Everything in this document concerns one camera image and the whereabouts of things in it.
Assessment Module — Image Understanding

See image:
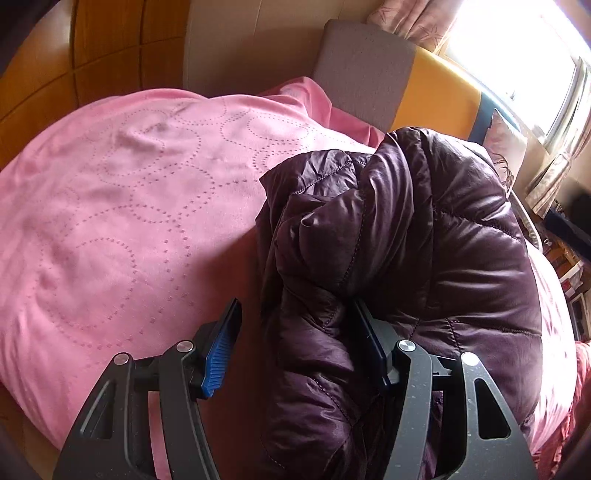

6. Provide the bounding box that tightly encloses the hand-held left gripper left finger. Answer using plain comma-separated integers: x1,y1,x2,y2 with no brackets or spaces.
53,298,243,480

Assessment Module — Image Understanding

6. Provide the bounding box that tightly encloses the pink printed pillow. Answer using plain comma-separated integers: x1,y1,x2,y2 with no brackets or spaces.
482,108,529,195

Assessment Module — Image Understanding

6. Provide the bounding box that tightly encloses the pink dotted blanket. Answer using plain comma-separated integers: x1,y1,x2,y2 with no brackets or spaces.
0,76,578,480

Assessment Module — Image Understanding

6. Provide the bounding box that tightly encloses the bright window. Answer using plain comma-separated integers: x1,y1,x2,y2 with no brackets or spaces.
443,0,583,139

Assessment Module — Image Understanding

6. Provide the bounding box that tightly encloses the grey yellow blue headboard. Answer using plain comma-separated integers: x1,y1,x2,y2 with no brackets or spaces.
314,18,513,144

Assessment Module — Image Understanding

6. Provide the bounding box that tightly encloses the red floral quilt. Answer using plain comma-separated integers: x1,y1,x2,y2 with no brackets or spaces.
531,339,591,480

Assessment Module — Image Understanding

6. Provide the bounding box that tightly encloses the wooden wardrobe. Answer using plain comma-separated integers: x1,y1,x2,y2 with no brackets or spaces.
0,0,192,167

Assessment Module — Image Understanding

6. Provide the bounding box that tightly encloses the dark cloth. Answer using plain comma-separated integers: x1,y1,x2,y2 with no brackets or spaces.
545,194,591,247

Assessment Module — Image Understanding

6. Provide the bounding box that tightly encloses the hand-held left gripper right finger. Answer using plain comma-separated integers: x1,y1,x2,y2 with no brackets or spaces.
351,298,539,480

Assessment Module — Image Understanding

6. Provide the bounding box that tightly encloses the purple quilted puffer jacket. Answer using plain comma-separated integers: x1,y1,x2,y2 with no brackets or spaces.
254,126,546,480

